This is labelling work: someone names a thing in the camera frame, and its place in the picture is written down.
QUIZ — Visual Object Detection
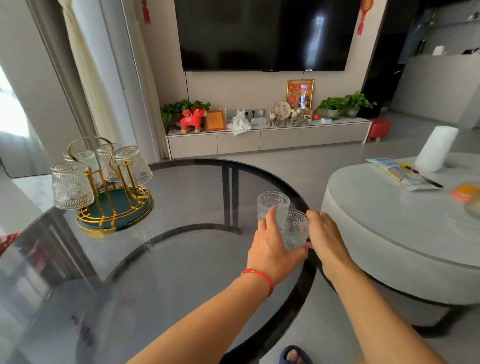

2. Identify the person's left hand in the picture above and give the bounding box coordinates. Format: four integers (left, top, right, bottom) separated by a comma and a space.
246, 206, 310, 287

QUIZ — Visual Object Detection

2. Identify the person's right hand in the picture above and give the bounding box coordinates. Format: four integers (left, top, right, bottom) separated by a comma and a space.
304, 209, 355, 271

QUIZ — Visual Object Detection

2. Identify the embossed clear glass cup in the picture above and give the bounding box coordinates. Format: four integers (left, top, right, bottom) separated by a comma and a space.
257, 191, 291, 222
95, 143, 123, 183
50, 162, 95, 210
112, 145, 154, 187
277, 208, 311, 251
62, 149, 103, 188

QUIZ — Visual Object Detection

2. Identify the person's left forearm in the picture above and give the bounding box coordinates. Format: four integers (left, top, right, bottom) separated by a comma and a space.
127, 271, 275, 364

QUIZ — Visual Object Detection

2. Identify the person's right forearm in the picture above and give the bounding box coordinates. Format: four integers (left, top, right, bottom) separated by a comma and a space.
322, 258, 448, 364

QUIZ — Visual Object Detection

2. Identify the long beige television cabinet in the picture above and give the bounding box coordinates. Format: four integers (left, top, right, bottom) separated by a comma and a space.
165, 116, 373, 160

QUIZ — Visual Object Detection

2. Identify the white round coffee table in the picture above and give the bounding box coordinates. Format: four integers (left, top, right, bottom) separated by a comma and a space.
321, 152, 480, 306

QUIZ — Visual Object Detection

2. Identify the blue slipper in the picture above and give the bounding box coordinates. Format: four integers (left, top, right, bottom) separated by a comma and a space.
278, 345, 314, 364

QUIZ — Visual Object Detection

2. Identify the crumpled white tissue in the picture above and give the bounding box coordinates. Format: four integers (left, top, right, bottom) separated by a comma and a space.
227, 112, 252, 136

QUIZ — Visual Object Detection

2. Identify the group of small figurines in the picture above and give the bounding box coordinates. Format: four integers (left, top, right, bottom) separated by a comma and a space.
268, 109, 313, 128

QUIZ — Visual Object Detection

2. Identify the blue white packet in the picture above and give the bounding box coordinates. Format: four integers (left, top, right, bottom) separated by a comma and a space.
366, 157, 403, 169

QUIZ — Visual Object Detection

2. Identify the colourful striped packet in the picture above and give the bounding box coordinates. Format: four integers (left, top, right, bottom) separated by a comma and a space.
386, 165, 441, 192

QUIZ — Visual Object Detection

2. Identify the round white decorative plaque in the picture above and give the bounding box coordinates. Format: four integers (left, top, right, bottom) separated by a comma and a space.
273, 100, 292, 120

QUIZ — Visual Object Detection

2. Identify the red plush horse toy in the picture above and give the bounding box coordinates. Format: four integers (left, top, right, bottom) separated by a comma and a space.
179, 108, 207, 135

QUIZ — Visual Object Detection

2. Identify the black pen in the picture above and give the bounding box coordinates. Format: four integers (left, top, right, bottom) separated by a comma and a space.
404, 165, 444, 189

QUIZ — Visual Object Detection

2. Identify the red round stool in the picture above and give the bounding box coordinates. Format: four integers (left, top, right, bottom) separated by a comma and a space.
366, 118, 393, 143

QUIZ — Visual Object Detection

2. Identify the gold framed red picture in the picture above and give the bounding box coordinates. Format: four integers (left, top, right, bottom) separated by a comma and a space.
286, 79, 315, 112

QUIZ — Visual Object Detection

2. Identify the green potted plant glass pot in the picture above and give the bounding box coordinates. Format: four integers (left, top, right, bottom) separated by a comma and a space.
315, 96, 348, 120

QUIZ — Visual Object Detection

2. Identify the gold cup rack green tray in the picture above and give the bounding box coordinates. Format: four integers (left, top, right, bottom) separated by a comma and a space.
67, 136, 155, 235

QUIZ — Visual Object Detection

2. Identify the green potted plant white pot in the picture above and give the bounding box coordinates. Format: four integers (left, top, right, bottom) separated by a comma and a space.
343, 91, 377, 119

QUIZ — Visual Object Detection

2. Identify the white paper towel roll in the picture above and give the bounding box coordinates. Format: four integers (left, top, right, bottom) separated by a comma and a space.
414, 125, 460, 173

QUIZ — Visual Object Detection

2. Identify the orange blurred packet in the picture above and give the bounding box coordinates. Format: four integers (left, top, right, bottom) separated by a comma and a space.
452, 182, 480, 203

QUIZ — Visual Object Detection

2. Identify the black flat screen television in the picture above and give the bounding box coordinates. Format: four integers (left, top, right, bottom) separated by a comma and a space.
174, 0, 362, 73

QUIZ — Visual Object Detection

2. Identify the grey kitchen counter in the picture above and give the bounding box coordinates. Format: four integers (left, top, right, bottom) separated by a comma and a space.
390, 53, 480, 130

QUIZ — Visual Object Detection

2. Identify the cream curtain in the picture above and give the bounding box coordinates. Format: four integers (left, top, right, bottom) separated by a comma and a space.
57, 0, 170, 161

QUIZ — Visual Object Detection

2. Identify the red hanging lantern ornament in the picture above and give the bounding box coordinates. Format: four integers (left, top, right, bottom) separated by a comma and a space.
356, 0, 374, 36

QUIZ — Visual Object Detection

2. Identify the sheer white curtain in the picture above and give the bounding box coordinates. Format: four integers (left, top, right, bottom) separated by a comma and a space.
0, 64, 54, 179

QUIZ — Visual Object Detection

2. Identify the red string bracelet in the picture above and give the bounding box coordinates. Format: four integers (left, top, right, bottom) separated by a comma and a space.
240, 268, 275, 297

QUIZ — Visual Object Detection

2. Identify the white wall socket panel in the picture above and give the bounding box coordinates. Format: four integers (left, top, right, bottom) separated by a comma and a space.
225, 108, 267, 121

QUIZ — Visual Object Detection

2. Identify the small orange picture frame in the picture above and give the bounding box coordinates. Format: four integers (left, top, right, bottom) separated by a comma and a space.
204, 109, 227, 132

